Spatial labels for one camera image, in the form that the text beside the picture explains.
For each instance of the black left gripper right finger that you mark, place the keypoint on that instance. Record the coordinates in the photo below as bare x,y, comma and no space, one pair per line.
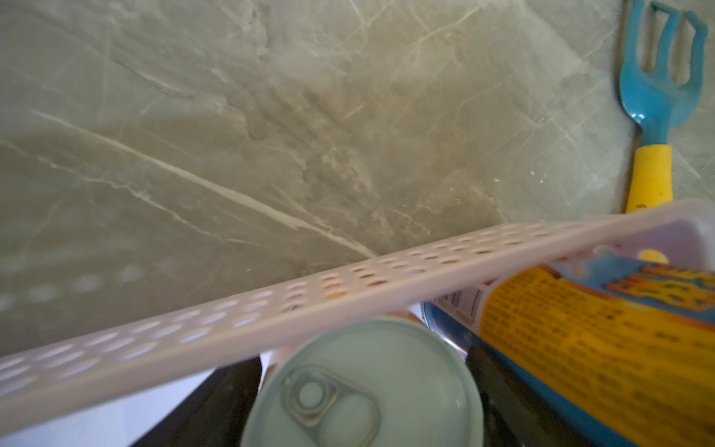
514,415

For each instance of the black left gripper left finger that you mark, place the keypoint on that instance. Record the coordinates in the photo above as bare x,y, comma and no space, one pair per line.
215,413

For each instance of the white-lid can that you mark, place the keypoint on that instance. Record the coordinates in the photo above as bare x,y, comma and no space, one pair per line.
383,382

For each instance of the blue yellow label can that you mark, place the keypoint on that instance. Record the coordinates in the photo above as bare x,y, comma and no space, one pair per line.
620,348

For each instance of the purple perforated plastic basket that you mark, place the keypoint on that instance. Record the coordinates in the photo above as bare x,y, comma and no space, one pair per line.
43,384

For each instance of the blue yellow garden fork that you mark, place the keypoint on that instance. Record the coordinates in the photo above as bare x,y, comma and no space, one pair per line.
657,104

